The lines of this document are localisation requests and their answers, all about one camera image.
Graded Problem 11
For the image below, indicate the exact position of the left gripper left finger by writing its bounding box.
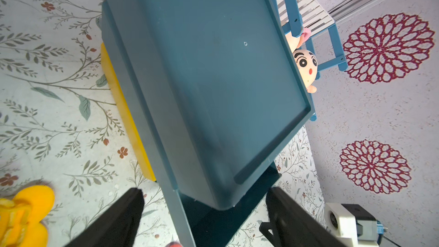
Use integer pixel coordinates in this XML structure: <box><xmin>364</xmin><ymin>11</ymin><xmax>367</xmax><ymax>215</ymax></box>
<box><xmin>67</xmin><ymin>188</ymin><xmax>145</xmax><ymax>247</ymax></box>

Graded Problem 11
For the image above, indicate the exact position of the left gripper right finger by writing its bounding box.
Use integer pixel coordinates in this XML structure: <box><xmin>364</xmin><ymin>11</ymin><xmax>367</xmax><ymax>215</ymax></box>
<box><xmin>259</xmin><ymin>187</ymin><xmax>344</xmax><ymax>247</ymax></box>

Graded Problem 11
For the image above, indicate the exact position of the teal drawer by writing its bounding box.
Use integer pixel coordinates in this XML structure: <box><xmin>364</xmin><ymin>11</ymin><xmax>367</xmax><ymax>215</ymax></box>
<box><xmin>163</xmin><ymin>162</ymin><xmax>281</xmax><ymax>247</ymax></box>

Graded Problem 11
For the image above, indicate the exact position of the teal drawer cabinet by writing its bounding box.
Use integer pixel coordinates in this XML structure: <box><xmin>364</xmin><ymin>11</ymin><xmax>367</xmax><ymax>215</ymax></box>
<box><xmin>101</xmin><ymin>0</ymin><xmax>316</xmax><ymax>211</ymax></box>

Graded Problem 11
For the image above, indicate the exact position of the red tape roll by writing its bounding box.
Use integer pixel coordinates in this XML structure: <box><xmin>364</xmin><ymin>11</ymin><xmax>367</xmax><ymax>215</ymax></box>
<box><xmin>166</xmin><ymin>242</ymin><xmax>182</xmax><ymax>247</ymax></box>

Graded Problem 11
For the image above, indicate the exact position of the yellow bottom drawer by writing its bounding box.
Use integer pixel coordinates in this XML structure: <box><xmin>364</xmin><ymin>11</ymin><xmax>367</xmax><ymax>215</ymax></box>
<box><xmin>101</xmin><ymin>43</ymin><xmax>157</xmax><ymax>182</ymax></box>

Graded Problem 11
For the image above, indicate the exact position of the yellow flower toy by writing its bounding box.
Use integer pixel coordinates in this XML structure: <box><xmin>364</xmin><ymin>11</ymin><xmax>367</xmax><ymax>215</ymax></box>
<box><xmin>1</xmin><ymin>185</ymin><xmax>55</xmax><ymax>247</ymax></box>

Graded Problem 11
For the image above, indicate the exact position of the plush doll striped shirt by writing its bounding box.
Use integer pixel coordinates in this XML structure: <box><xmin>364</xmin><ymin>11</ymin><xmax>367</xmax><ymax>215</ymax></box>
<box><xmin>285</xmin><ymin>28</ymin><xmax>318</xmax><ymax>94</ymax></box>

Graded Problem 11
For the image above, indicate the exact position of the white blue toy crib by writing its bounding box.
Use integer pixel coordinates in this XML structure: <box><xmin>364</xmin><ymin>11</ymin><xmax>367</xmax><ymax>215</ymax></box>
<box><xmin>262</xmin><ymin>0</ymin><xmax>349</xmax><ymax>121</ymax></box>

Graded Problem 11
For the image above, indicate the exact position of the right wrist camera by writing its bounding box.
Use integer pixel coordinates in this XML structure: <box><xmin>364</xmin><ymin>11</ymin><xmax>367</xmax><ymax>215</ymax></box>
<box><xmin>324</xmin><ymin>203</ymin><xmax>385</xmax><ymax>247</ymax></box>

